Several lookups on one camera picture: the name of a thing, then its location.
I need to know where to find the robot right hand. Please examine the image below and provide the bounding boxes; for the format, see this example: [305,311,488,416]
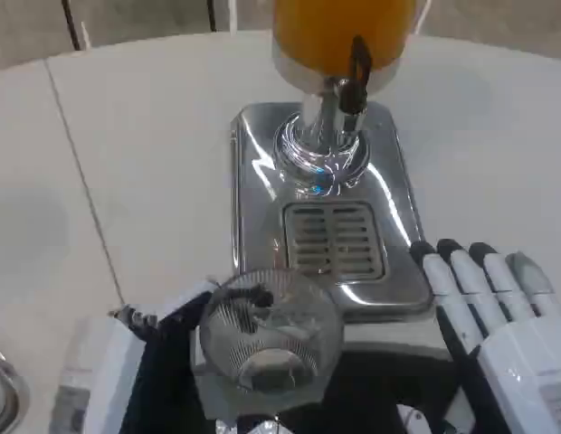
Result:
[409,238,561,434]

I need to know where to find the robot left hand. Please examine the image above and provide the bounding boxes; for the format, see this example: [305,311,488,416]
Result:
[58,276,276,434]

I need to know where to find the clear ribbed glass cup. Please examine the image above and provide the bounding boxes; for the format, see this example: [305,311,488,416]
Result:
[196,267,346,408]

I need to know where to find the steel dispenser base tray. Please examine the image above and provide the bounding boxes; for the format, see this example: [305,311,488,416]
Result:
[229,101,434,323]
[0,336,32,434]

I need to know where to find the steel drip grid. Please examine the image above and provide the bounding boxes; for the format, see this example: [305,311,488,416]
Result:
[282,201,387,281]

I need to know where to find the black dispenser tap lever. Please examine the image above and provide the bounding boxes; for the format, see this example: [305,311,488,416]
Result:
[338,34,373,115]

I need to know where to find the black metal leg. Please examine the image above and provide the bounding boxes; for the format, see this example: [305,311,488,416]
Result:
[206,0,239,33]
[61,0,90,51]

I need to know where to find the orange juice drink dispenser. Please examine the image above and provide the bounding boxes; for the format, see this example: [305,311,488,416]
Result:
[270,0,421,196]

